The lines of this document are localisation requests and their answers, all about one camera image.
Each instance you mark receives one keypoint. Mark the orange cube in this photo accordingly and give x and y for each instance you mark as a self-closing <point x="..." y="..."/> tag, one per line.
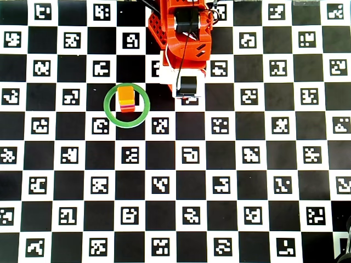
<point x="125" y="94"/>

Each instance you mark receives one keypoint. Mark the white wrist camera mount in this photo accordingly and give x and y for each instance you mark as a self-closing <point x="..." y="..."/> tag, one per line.
<point x="189" y="85"/>

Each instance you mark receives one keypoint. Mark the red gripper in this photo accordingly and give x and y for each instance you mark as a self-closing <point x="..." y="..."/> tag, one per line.
<point x="188" y="85"/>

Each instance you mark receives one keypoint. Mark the red 3D-printed robot arm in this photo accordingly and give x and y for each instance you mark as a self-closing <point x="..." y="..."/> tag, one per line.
<point x="161" y="30"/>

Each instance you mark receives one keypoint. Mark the red cube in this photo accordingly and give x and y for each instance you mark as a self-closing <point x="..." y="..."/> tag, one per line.
<point x="127" y="109"/>

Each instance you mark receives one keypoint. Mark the checkerboard marker mat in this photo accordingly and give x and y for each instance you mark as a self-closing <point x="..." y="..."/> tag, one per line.
<point x="38" y="159"/>

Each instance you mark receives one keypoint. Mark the clear tape strip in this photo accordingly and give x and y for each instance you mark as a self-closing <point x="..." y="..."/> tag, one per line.
<point x="307" y="2"/>

